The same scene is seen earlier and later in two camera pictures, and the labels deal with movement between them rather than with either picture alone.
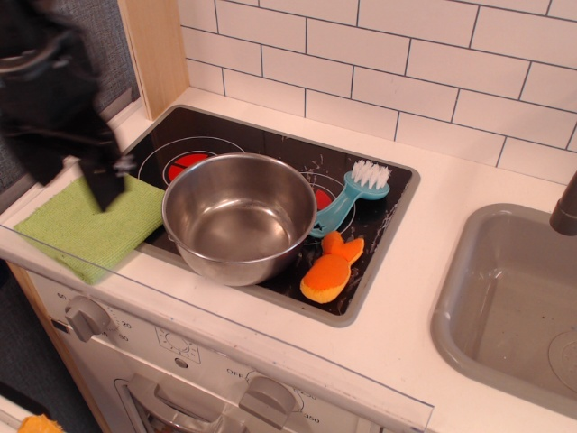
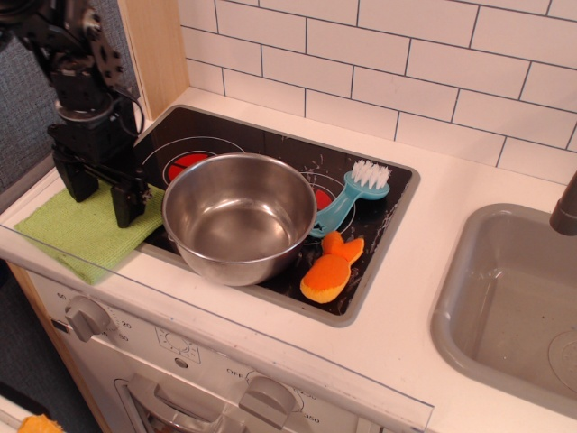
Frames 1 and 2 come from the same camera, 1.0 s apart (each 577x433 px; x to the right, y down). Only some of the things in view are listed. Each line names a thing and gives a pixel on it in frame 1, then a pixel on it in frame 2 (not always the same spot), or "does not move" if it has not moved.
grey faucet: [563, 218] does not move
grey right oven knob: [269, 401] does not move
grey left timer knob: [87, 317] does not move
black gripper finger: [107, 182] -> [129, 204]
